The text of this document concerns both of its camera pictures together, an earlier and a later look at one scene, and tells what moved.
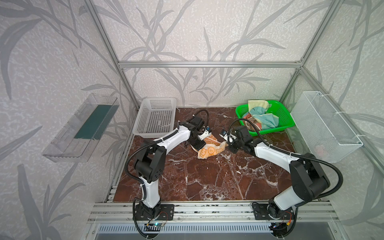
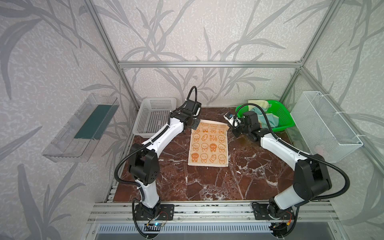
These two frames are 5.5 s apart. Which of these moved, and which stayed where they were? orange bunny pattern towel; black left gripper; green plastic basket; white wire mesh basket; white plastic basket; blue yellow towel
Moved: orange bunny pattern towel; black left gripper
Stayed: blue yellow towel; white plastic basket; green plastic basket; white wire mesh basket
